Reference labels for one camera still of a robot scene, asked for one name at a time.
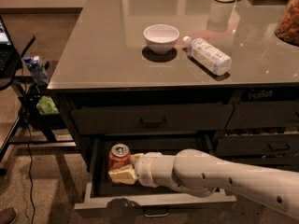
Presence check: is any black side cart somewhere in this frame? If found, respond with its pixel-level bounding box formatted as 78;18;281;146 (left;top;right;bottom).
0;34;73;161

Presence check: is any glass jar of snacks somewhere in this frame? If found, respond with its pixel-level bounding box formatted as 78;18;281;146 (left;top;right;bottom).
275;0;299;46

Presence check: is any black power cable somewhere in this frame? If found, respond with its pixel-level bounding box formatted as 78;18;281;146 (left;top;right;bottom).
18;56;36;224

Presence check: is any black laptop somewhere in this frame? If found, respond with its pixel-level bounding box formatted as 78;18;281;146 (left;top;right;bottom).
0;16;20;77

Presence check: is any dark cabinet with grey top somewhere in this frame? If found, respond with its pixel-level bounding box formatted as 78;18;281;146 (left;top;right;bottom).
50;0;299;161

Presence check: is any dark drawer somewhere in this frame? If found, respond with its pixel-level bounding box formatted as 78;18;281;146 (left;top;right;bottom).
232;156;299;172
227;88;299;130
71;104;234;135

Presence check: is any open grey middle drawer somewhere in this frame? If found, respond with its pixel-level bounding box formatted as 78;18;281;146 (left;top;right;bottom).
75;136;236;217

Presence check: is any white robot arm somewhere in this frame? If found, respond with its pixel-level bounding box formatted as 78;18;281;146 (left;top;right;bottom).
108;149;299;219

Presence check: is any right side snack drawer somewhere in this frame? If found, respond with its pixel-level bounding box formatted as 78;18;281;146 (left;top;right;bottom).
214;133;299;157

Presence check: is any right lower dark drawer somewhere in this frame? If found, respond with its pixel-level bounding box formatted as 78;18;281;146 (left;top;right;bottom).
232;156;299;172

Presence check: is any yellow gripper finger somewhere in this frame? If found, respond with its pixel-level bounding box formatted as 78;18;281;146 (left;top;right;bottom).
108;164;137;185
130;153;143;165

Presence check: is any blue capped water bottle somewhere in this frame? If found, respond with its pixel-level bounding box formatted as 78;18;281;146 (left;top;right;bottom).
23;56;50;86

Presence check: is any green snack bag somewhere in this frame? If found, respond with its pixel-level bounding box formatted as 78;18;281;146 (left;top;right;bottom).
36;96;58;115

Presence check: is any right upper dark drawer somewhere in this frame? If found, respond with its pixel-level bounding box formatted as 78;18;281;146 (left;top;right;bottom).
227;88;299;130

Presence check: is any clear plastic bottle white label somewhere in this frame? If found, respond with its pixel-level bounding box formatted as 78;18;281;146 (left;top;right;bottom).
183;36;232;77

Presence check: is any orange soda can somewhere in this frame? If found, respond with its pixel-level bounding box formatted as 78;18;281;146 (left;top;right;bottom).
108;144;131;171

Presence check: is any dark top drawer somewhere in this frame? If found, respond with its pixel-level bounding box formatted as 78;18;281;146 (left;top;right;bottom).
71;104;234;135

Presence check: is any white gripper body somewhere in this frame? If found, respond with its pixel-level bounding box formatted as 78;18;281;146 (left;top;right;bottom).
135;152;162;188

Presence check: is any white ceramic bowl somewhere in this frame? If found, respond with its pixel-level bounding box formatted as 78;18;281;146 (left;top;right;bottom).
143;24;179;54

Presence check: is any brown shoe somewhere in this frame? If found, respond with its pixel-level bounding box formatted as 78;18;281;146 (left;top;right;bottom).
0;207;17;224

